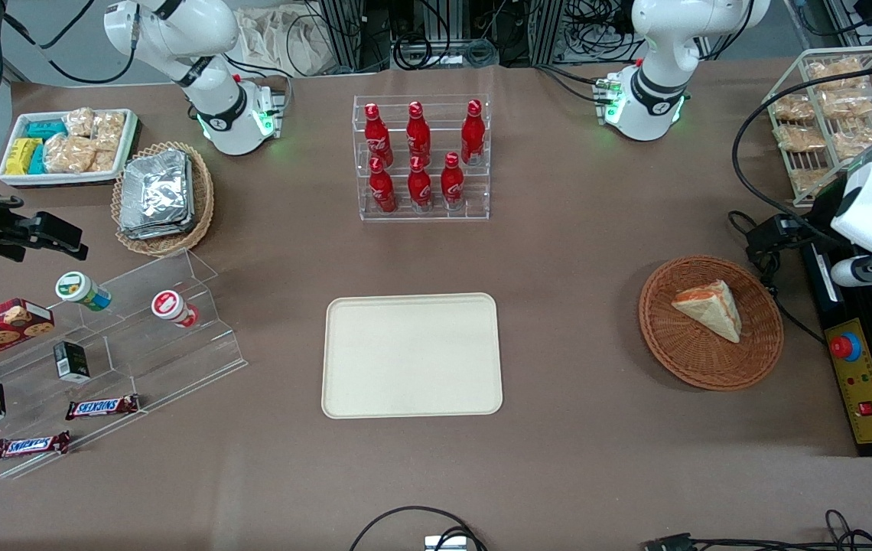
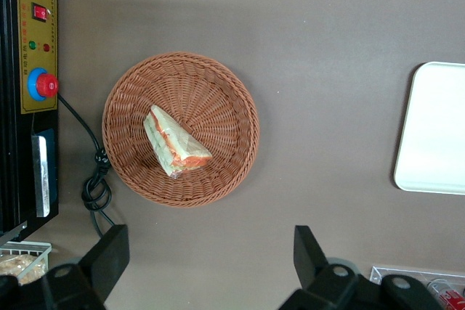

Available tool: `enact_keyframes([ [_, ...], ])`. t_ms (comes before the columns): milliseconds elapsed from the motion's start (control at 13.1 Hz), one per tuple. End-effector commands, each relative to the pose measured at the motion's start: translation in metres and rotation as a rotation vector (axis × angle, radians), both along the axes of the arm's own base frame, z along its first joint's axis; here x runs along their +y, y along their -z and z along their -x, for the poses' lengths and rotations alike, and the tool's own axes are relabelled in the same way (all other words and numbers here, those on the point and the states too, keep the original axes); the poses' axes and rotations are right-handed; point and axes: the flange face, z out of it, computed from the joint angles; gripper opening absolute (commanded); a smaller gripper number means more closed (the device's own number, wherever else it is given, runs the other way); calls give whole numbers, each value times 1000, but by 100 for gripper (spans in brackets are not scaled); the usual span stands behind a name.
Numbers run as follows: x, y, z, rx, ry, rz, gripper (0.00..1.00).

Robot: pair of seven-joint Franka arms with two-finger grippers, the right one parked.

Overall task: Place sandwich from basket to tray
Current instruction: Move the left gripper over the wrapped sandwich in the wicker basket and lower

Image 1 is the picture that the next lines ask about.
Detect red cola bottle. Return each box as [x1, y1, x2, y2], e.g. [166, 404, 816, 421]
[440, 152, 466, 208]
[406, 100, 432, 165]
[407, 155, 434, 212]
[368, 157, 399, 214]
[363, 103, 394, 166]
[460, 99, 486, 166]

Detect white wire rack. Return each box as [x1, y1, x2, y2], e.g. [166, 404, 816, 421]
[760, 46, 872, 208]

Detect beige plastic tray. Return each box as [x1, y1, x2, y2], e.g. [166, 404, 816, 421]
[321, 292, 504, 419]

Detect red emergency stop button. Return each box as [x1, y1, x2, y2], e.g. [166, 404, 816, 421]
[830, 331, 864, 363]

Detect silver foil pouch stack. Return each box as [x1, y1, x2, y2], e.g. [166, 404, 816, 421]
[118, 148, 195, 240]

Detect brown round wicker basket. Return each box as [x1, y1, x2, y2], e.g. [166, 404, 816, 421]
[639, 255, 785, 392]

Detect tan oval wicker basket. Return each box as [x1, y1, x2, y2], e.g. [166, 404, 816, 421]
[111, 142, 216, 258]

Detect triangle sandwich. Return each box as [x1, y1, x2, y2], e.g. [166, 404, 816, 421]
[671, 279, 743, 344]

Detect coiled black cable bundle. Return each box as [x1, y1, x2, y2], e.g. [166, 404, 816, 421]
[393, 34, 499, 71]

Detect white rectangular snack tray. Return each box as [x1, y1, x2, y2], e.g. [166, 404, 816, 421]
[0, 108, 139, 189]

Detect black table cable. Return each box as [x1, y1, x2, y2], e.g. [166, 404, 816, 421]
[727, 210, 827, 345]

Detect red lid cup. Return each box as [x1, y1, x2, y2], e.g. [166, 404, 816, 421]
[151, 290, 200, 329]

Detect aluminium profile frame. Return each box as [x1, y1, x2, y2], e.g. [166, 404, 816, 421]
[317, 0, 392, 72]

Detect clear acrylic stepped display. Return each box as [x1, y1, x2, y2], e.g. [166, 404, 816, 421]
[0, 248, 248, 481]

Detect beige cloth bag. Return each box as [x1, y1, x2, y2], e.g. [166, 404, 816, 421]
[236, 6, 339, 78]

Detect yellow snack pack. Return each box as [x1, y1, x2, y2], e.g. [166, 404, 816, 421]
[5, 138, 44, 176]

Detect black looped cable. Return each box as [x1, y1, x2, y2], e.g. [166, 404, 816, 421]
[348, 505, 489, 551]

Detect green lid cup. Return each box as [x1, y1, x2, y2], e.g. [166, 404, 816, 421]
[54, 271, 112, 311]

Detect yellow control panel box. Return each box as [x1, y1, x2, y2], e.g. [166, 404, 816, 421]
[824, 317, 872, 445]

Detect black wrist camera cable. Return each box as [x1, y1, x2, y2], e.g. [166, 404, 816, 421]
[733, 67, 872, 249]

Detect clear acrylic bottle rack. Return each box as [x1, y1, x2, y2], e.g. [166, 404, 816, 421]
[352, 93, 492, 223]

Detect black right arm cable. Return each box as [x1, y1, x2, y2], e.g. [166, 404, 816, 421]
[2, 0, 140, 86]

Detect black connector with cables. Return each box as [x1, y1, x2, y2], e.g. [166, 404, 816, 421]
[641, 508, 872, 551]

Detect brown snickers bar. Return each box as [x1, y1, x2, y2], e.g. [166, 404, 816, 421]
[0, 430, 72, 462]
[64, 393, 142, 421]

